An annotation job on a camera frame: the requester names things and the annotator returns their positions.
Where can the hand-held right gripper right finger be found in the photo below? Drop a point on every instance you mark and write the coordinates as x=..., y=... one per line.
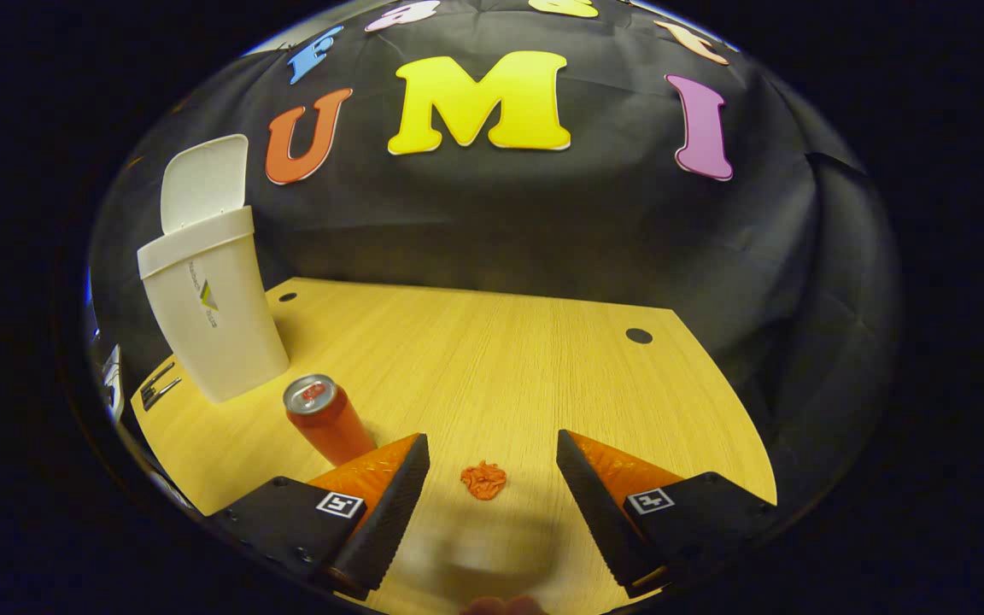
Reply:
x=603, y=521

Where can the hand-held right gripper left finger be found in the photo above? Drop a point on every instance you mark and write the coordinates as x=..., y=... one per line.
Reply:
x=389, y=517

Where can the orange paper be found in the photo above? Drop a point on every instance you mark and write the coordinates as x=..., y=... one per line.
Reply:
x=483, y=480

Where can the red pop can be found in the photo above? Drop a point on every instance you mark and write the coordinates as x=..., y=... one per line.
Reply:
x=334, y=427

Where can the white desktop garbage bin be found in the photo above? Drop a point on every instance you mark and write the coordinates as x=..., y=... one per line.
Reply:
x=219, y=325

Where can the wooden desktop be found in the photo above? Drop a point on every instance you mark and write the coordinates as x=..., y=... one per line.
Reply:
x=492, y=376

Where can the black backdrop cloth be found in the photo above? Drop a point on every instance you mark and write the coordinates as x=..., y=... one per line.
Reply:
x=500, y=222

